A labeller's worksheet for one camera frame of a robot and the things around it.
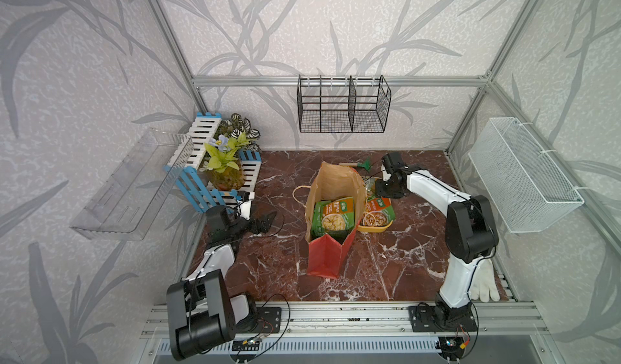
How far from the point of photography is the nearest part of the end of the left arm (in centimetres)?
78

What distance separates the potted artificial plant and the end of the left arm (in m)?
0.20

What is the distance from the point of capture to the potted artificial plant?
0.85m
